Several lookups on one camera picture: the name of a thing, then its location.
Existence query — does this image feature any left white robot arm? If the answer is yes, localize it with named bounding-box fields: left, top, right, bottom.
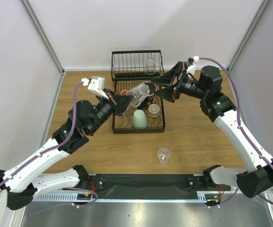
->
left=0, top=89, right=133, bottom=210

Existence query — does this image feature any pale green cup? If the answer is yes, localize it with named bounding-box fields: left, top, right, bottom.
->
left=133, top=109, right=148, bottom=129

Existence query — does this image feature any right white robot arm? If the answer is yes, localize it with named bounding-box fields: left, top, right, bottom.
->
left=151, top=58, right=273, bottom=198

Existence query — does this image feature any clear stemless glass back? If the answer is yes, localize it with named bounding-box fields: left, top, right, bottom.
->
left=144, top=58, right=156, bottom=75

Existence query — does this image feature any clear stemless glass front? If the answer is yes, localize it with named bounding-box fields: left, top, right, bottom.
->
left=126, top=83, right=150, bottom=107

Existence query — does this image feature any black wire dish rack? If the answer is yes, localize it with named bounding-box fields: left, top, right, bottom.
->
left=111, top=50, right=165, bottom=134

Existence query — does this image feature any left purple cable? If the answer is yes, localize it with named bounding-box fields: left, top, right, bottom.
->
left=0, top=81, right=99, bottom=215

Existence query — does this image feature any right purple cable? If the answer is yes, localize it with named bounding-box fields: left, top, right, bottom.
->
left=196, top=57, right=273, bottom=209

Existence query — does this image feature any clear stemless glass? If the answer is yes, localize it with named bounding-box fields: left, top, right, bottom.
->
left=126, top=83, right=150, bottom=107
left=144, top=58, right=156, bottom=75
left=157, top=148, right=171, bottom=163

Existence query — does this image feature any aluminium frame post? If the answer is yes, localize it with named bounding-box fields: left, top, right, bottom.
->
left=227, top=0, right=270, bottom=71
left=19, top=0, right=65, bottom=74

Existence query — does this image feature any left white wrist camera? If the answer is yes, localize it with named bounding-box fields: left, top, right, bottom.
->
left=81, top=76, right=109, bottom=99

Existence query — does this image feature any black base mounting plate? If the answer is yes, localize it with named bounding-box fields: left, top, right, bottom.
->
left=79, top=174, right=228, bottom=194

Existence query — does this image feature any right aluminium frame post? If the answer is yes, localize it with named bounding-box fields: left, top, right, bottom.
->
left=227, top=0, right=270, bottom=71

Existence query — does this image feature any grey slotted cable duct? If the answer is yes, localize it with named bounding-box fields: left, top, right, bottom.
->
left=33, top=192, right=221, bottom=203

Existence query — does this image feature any small orange black cup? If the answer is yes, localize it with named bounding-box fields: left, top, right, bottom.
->
left=120, top=89, right=128, bottom=95

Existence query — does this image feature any short clear glass tumbler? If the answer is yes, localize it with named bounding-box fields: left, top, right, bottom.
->
left=148, top=104, right=161, bottom=118

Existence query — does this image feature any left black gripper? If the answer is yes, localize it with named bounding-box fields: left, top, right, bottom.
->
left=87, top=88, right=133, bottom=135

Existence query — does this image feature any black skull pattern mug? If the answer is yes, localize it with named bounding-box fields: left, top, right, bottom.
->
left=141, top=81, right=157, bottom=108

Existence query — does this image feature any left aluminium frame post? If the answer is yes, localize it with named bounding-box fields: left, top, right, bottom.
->
left=19, top=0, right=65, bottom=74

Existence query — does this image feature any purple cable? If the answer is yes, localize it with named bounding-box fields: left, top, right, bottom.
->
left=196, top=57, right=273, bottom=209
left=0, top=81, right=99, bottom=215

